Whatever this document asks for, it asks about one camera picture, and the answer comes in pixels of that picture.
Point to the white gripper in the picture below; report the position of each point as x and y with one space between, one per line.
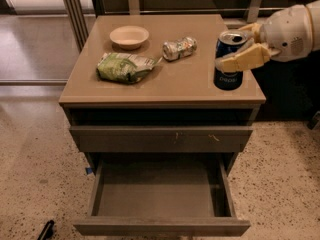
289 34

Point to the blue Pepsi can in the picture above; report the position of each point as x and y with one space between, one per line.
227 73

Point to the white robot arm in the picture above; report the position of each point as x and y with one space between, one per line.
314 24

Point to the crushed silver can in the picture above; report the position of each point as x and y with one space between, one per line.
177 49

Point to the grey drawer cabinet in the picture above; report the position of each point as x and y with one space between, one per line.
180 93

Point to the grey top drawer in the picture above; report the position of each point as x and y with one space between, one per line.
167 139

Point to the grey open middle drawer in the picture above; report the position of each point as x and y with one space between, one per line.
166 197

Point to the beige paper bowl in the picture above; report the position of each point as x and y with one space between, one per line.
129 37

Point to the green chip bag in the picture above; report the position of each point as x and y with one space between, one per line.
125 68

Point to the blue tape piece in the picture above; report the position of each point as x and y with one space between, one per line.
88 170

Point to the black object on floor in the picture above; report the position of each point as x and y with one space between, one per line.
47 231

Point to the metal railing frame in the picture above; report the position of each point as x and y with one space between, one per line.
200 2

